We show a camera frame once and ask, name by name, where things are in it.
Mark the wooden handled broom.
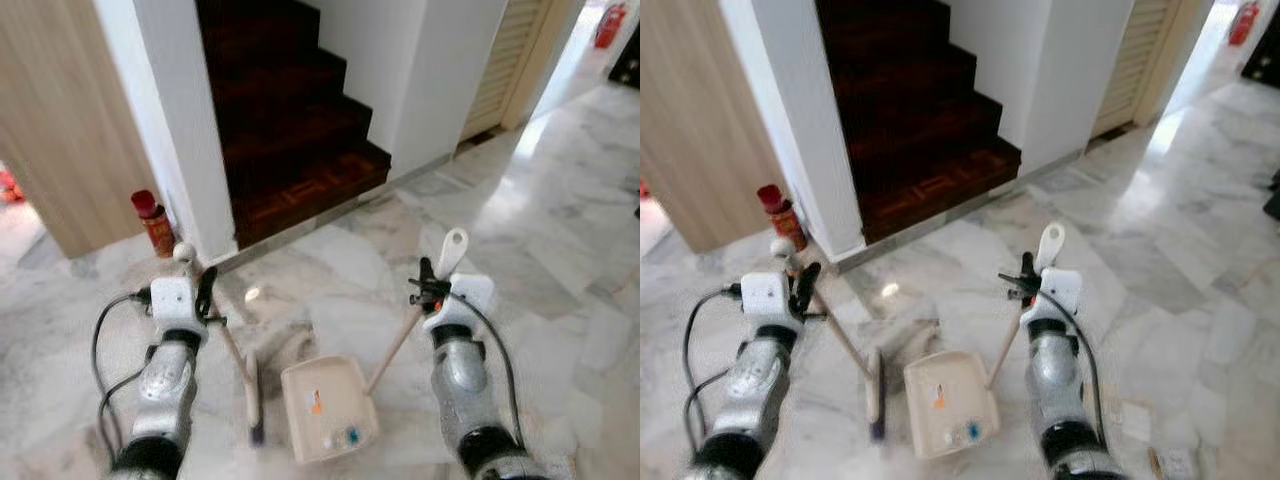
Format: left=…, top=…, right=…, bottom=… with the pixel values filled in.
left=769, top=237, right=890, bottom=443
left=173, top=242, right=268, bottom=447

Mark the cream dustpan with long handle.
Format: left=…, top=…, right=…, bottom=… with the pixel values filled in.
left=903, top=221, right=1067, bottom=462
left=280, top=227, right=471, bottom=466

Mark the red spray can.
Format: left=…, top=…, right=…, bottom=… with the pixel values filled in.
left=131, top=189, right=177, bottom=259
left=756, top=183, right=809, bottom=253

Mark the dark wooden staircase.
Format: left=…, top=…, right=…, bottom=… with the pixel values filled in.
left=814, top=0, right=1023, bottom=246
left=194, top=0, right=393, bottom=251

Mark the light wooden door panel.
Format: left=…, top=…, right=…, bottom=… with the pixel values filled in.
left=0, top=0, right=163, bottom=260
left=640, top=0, right=793, bottom=254

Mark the beige louvered door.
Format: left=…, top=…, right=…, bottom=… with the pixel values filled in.
left=458, top=0, right=587, bottom=143
left=1088, top=0, right=1217, bottom=141

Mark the white paper scrap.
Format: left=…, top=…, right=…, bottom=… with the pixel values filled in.
left=1158, top=448, right=1199, bottom=480

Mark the black furniture piece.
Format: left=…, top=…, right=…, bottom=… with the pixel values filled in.
left=1239, top=8, right=1280, bottom=87
left=608, top=22, right=641, bottom=92

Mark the red fire extinguisher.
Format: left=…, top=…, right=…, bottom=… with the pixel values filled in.
left=594, top=2, right=630, bottom=51
left=1227, top=0, right=1262, bottom=48

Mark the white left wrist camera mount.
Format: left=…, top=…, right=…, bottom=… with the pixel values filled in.
left=149, top=276, right=202, bottom=331
left=739, top=271, right=796, bottom=326

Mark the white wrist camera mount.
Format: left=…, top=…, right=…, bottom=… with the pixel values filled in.
left=422, top=273, right=497, bottom=334
left=1033, top=267, right=1085, bottom=323
left=739, top=271, right=796, bottom=326
left=149, top=276, right=202, bottom=331

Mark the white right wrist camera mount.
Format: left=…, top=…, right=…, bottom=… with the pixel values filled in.
left=1033, top=267, right=1085, bottom=323
left=422, top=273, right=497, bottom=334

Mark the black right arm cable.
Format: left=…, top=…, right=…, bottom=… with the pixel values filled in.
left=452, top=292, right=528, bottom=449
left=1040, top=290, right=1107, bottom=446

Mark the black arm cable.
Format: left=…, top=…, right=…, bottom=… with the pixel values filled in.
left=682, top=284, right=743, bottom=456
left=91, top=288, right=153, bottom=463
left=1040, top=290, right=1107, bottom=446
left=452, top=292, right=528, bottom=449

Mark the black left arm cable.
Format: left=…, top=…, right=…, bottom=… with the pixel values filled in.
left=91, top=288, right=153, bottom=463
left=682, top=284, right=743, bottom=456

